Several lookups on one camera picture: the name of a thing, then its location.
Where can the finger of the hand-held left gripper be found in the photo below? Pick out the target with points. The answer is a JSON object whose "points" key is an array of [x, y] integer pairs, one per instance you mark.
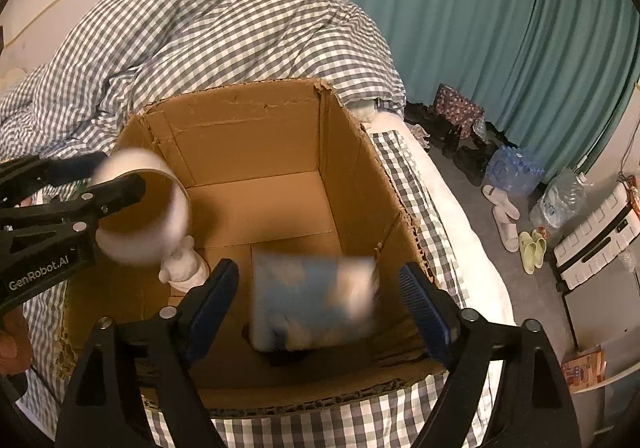
{"points": [[115, 193], [50, 171]]}

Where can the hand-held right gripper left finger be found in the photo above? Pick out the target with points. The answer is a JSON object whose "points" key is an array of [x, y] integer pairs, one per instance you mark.
{"points": [[215, 308]]}

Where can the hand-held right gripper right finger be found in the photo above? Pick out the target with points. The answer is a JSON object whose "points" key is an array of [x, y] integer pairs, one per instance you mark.
{"points": [[425, 313]]}

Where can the white unicorn plush toy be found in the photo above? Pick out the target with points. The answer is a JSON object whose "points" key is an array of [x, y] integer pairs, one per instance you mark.
{"points": [[182, 268]]}

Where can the white tape roll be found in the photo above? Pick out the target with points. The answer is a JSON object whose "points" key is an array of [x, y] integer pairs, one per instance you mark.
{"points": [[177, 213]]}

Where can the blue white tissue pack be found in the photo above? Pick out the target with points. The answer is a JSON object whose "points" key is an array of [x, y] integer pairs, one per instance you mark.
{"points": [[310, 298]]}

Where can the brown cardboard box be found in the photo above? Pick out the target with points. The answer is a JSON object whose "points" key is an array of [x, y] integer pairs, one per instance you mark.
{"points": [[260, 148]]}

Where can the person's left hand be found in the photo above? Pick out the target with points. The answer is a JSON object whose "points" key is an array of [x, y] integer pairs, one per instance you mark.
{"points": [[12, 340]]}

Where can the white bed sheet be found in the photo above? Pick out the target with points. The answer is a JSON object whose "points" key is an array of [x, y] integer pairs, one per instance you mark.
{"points": [[470, 248]]}

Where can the white slipper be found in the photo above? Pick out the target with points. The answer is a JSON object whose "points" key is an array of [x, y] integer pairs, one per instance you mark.
{"points": [[507, 233], [500, 200]]}

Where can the green slipper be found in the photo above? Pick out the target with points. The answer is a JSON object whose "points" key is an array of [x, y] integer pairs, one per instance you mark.
{"points": [[540, 248], [527, 255]]}

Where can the black shoe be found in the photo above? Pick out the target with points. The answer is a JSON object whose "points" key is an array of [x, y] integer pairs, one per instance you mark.
{"points": [[450, 141], [472, 163], [420, 116]]}

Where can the orange printed box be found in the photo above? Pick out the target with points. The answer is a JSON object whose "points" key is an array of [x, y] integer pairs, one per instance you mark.
{"points": [[582, 368]]}

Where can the pack of water bottles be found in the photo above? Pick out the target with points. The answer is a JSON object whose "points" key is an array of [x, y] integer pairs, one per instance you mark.
{"points": [[512, 171]]}

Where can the large clear water bottle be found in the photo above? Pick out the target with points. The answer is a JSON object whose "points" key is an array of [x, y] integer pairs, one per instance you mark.
{"points": [[560, 198]]}

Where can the grey panel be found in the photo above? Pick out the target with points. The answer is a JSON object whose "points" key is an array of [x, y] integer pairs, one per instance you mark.
{"points": [[605, 318]]}

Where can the grey checked duvet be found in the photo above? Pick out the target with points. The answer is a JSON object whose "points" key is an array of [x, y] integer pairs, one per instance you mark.
{"points": [[200, 28]]}

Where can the white suitcase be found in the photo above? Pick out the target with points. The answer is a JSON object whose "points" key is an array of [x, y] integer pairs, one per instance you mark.
{"points": [[595, 238]]}

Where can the patterned shopping bag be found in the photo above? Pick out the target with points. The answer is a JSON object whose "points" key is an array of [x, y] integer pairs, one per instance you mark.
{"points": [[457, 108]]}

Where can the teal curtain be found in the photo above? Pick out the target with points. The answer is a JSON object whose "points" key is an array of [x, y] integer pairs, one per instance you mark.
{"points": [[450, 3]]}

